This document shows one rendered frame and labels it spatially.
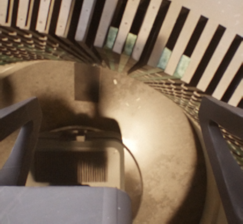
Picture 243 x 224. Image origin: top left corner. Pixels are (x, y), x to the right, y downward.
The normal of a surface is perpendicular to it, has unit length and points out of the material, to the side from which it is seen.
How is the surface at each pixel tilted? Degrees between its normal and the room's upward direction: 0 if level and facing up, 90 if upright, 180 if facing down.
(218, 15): 0
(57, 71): 0
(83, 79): 24
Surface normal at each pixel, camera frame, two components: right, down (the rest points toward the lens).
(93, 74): -0.02, 0.50
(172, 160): 0.02, 0.10
